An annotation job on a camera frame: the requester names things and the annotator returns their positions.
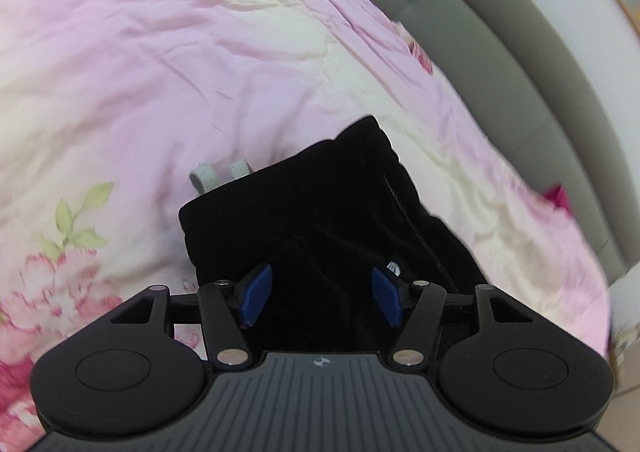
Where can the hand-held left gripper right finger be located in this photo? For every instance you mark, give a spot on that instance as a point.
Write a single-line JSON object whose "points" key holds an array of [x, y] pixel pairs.
{"points": [[387, 294]]}

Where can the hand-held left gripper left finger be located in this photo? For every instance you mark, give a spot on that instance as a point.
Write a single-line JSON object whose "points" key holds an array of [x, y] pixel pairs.
{"points": [[256, 294]]}

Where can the black pants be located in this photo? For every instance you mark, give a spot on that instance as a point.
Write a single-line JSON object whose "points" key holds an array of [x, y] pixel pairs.
{"points": [[325, 212]]}

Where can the magenta pillow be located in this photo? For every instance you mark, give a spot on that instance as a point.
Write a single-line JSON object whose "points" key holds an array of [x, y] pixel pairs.
{"points": [[557, 197]]}

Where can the pink floral blanket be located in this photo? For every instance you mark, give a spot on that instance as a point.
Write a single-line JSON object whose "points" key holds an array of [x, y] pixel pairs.
{"points": [[175, 82]]}

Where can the pink patterned cloth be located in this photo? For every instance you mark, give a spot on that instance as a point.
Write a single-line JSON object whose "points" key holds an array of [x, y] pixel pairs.
{"points": [[421, 57]]}

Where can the grey padded headboard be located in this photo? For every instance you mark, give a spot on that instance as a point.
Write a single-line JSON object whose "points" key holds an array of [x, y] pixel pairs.
{"points": [[500, 32]]}

